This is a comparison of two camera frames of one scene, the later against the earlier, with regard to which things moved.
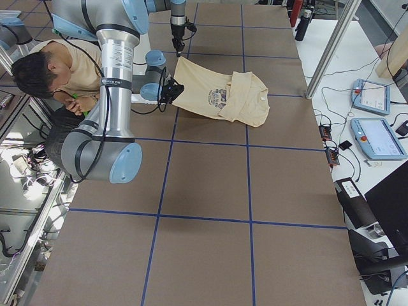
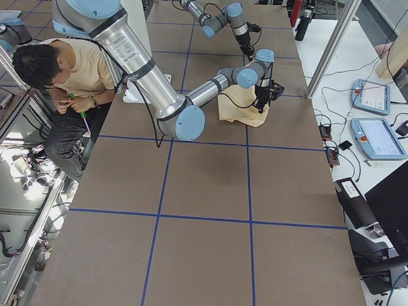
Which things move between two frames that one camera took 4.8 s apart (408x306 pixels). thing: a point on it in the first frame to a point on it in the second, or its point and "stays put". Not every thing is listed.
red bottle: (296, 9) stays put
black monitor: (389, 199) stays put
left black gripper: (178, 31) to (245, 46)
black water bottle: (302, 25) stays put
